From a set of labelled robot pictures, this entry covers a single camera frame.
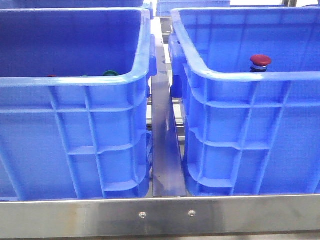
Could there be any steel shelf rail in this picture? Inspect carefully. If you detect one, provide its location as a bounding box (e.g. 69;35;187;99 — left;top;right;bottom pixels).
0;194;320;239

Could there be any blue source crate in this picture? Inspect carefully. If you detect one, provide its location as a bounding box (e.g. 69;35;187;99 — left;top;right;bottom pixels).
0;8;157;202

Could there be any red mushroom push button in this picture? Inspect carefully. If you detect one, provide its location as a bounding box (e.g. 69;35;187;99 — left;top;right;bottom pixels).
250;54;272;73

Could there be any blue target crate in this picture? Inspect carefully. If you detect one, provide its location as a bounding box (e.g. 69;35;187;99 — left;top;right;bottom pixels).
169;6;320;196

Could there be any green push button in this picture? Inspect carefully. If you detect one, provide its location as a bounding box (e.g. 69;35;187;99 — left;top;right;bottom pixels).
103;70;119;77

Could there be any metal divider bar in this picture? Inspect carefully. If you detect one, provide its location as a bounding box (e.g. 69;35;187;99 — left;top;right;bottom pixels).
151;17;187;198

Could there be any blue background crate tall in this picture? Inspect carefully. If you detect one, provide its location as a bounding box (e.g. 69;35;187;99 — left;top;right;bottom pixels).
156;0;231;17

